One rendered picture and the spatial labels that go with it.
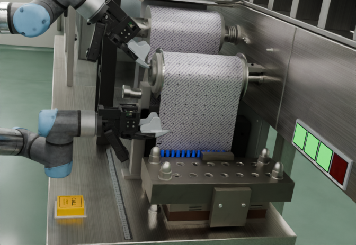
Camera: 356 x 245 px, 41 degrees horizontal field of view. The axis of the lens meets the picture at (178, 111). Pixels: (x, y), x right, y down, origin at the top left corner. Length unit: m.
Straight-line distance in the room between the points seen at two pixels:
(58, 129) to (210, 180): 0.43
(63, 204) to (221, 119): 0.51
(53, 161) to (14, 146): 0.11
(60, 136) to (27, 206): 1.81
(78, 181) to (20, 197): 1.73
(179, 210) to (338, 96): 0.50
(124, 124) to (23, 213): 1.80
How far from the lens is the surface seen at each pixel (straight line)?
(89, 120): 1.29
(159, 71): 1.31
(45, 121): 1.29
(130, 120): 1.31
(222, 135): 1.42
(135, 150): 1.46
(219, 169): 1.33
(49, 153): 1.33
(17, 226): 2.91
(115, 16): 1.30
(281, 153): 1.69
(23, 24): 1.15
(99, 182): 1.47
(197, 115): 1.37
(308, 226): 3.24
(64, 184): 1.45
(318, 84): 1.18
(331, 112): 1.13
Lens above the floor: 1.60
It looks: 19 degrees down
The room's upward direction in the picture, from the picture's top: 7 degrees clockwise
